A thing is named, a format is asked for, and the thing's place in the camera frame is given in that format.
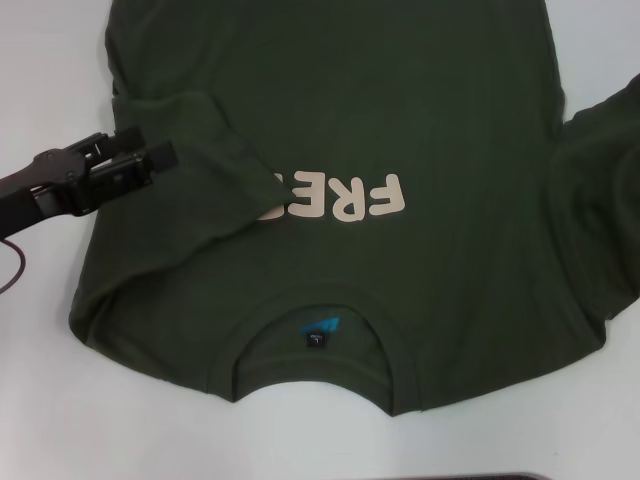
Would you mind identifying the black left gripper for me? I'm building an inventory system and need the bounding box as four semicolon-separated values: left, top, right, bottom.
0;126;180;241

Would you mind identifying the dark green FREE! t-shirt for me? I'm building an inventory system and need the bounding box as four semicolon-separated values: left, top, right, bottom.
67;0;640;419

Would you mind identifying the thin dark brown cable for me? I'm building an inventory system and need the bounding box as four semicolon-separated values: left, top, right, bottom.
0;238;26;294

